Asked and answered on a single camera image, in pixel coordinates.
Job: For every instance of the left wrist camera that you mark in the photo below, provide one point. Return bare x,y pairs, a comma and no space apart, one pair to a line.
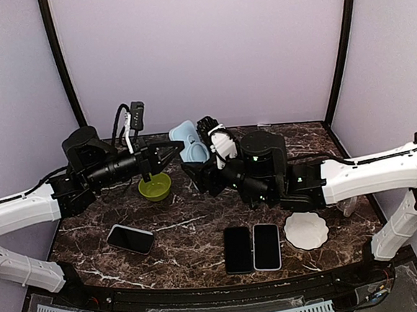
133,124

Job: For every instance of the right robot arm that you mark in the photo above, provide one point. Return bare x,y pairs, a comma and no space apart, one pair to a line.
257,167

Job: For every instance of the lavender phone case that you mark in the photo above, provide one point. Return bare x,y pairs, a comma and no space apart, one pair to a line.
253,250

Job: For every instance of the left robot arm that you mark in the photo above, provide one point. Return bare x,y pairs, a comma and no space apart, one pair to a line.
92,166

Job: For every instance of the patterned white mug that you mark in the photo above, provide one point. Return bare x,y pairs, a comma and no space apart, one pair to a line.
348,206

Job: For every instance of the black phone case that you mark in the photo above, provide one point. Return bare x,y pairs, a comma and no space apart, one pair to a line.
237,243

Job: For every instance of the left black frame post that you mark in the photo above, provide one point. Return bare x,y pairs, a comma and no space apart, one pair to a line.
60,63

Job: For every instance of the black front rail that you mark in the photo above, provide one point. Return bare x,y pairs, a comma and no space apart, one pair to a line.
336,283

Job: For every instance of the right black frame post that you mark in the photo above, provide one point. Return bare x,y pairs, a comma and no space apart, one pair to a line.
345,31

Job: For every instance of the dark screen phone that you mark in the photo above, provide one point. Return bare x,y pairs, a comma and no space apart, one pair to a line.
131,239

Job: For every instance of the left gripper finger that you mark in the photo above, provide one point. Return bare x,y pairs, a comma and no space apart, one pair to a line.
160,158
167,148

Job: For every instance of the light blue phone case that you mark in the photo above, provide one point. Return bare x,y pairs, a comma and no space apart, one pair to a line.
194,149

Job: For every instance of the black frame post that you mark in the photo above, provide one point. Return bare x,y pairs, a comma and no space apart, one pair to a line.
345,31
60,63

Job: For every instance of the green bowl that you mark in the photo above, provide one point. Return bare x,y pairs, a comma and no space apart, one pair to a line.
157,189

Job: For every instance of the white scalloped dish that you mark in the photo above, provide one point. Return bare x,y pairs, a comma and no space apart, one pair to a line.
306,231

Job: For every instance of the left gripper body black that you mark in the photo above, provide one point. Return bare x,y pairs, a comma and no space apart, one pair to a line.
145,164

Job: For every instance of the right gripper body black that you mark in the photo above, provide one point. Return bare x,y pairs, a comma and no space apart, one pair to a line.
208,178

